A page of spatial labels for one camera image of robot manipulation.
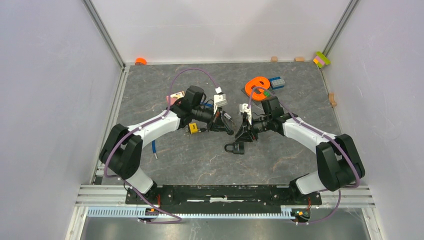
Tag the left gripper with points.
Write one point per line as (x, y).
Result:
(216, 123)

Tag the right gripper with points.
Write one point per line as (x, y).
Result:
(243, 134)

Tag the black padlock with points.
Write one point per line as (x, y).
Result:
(237, 148)

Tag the yellow padlock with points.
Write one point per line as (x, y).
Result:
(194, 129)

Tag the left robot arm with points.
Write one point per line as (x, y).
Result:
(123, 147)

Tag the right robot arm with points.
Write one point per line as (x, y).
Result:
(337, 158)

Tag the orange letter block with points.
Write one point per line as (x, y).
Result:
(259, 81)

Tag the pink wooden puzzle box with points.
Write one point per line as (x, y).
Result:
(171, 99)

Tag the blue lego brick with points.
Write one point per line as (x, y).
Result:
(277, 82)

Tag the wooden block left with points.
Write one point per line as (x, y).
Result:
(274, 59)

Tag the wooden block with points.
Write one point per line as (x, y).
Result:
(274, 59)
(299, 59)

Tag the wooden block right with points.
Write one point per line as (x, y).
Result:
(299, 59)

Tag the wooden arch piece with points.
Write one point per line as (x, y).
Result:
(332, 100)

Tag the orange round cap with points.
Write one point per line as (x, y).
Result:
(140, 61)

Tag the stacked coloured lego bricks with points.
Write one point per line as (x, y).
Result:
(320, 60)

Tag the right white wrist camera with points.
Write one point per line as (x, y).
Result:
(246, 112)

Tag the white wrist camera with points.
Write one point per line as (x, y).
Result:
(246, 112)
(219, 99)

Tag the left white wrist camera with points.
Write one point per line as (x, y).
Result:
(219, 99)

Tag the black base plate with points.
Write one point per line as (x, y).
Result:
(229, 199)

